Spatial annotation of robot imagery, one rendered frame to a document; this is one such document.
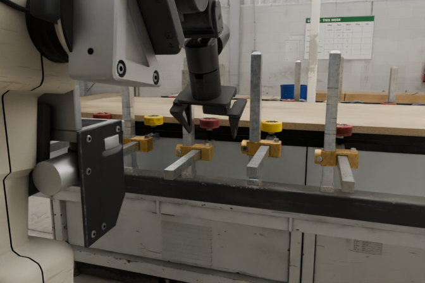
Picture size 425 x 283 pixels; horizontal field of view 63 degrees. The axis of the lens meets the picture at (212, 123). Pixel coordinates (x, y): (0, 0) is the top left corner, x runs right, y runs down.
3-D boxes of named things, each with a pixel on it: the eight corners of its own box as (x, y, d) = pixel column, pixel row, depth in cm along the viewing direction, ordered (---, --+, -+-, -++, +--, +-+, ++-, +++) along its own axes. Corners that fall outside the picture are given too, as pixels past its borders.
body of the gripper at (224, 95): (189, 90, 71) (184, 57, 67) (237, 94, 68) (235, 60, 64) (177, 107, 66) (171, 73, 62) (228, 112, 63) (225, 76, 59)
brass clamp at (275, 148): (279, 158, 118) (279, 144, 117) (240, 155, 122) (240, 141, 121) (281, 153, 124) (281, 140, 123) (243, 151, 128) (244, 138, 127)
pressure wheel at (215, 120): (199, 143, 146) (199, 115, 144) (218, 142, 147) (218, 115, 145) (200, 147, 138) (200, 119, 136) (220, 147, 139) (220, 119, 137)
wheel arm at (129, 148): (100, 170, 110) (100, 158, 109) (91, 170, 111) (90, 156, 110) (159, 141, 151) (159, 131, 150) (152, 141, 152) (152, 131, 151)
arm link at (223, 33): (163, 6, 56) (215, 3, 54) (186, -13, 65) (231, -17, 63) (176, 72, 63) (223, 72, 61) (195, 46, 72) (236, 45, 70)
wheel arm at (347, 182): (354, 196, 89) (355, 180, 88) (340, 194, 90) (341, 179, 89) (343, 153, 130) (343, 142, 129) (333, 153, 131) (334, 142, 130)
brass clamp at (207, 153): (209, 162, 126) (209, 148, 125) (174, 158, 130) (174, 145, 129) (214, 157, 132) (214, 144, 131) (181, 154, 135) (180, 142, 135)
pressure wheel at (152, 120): (143, 139, 152) (143, 114, 150) (162, 138, 154) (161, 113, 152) (145, 143, 145) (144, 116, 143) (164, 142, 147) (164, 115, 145)
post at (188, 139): (191, 196, 132) (190, 67, 123) (183, 194, 133) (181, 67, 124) (195, 192, 135) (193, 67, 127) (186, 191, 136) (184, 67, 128)
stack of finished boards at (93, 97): (132, 100, 920) (132, 93, 917) (74, 112, 691) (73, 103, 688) (107, 99, 940) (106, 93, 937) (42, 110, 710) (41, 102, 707)
